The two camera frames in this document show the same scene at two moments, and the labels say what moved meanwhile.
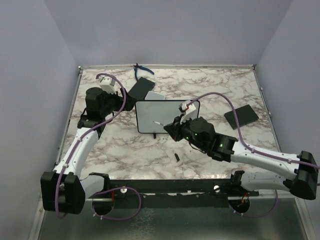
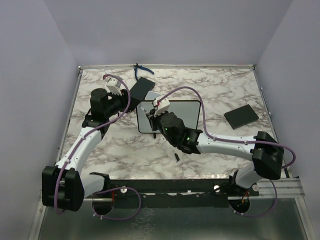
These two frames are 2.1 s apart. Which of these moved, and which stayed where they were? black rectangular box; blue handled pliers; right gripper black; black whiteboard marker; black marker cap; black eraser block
Moved: black whiteboard marker; right gripper black
Stayed: black marker cap; blue handled pliers; black rectangular box; black eraser block
